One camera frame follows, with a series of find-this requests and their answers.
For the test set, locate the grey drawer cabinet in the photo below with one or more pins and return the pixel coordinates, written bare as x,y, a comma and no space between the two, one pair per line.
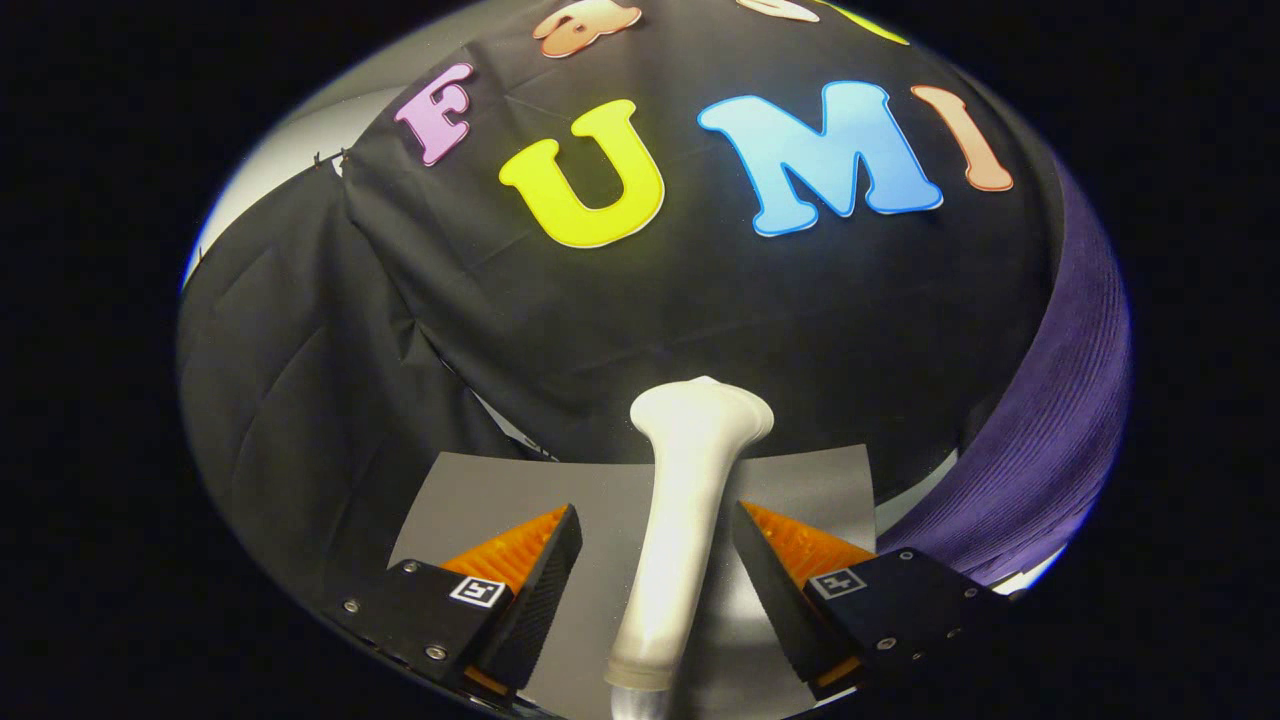
500,490

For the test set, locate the black backdrop cloth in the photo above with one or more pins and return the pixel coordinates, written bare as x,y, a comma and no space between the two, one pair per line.
700,300

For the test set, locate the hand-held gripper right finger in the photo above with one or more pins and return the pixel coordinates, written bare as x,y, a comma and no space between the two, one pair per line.
780,600

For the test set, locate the cream garment steamer head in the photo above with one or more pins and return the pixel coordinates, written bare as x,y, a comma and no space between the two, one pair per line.
680,500

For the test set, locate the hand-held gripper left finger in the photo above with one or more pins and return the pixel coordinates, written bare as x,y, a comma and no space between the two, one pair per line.
535,600

